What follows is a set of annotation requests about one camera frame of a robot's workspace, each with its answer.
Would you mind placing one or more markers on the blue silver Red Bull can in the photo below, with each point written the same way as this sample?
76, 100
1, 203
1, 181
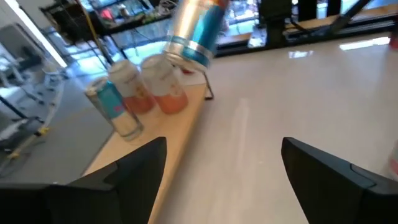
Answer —
196, 31

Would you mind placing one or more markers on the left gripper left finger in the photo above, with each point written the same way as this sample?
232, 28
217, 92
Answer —
93, 199

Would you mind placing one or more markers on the white and orange Spindrift can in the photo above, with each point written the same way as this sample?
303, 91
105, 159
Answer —
168, 90
133, 90

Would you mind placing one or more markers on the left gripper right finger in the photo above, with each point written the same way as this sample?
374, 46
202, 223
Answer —
342, 193

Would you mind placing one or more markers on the black workbench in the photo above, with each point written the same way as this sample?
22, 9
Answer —
71, 18

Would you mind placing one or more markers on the black aluminium table frame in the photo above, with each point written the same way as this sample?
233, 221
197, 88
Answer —
311, 37

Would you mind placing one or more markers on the teal silver slim can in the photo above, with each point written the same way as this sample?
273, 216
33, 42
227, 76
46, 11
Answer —
116, 109

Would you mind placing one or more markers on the red Coca-Cola can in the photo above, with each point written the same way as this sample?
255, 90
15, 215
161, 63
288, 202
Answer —
395, 40

